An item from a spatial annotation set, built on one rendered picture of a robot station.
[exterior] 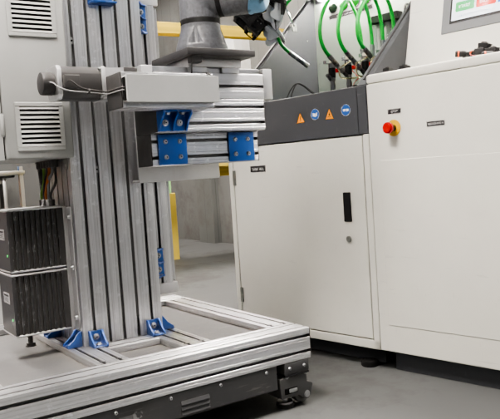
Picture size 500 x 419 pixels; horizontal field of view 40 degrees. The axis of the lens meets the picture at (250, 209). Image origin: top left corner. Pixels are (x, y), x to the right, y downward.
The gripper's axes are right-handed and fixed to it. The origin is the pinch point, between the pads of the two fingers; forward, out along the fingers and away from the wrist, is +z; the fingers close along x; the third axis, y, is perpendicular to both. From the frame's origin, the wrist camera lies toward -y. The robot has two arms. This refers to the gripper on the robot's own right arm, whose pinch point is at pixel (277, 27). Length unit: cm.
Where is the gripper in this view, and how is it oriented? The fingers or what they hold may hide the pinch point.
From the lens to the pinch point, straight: 254.1
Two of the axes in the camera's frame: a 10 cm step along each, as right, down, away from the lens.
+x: 6.9, -0.1, -7.3
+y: -7.2, 0.8, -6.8
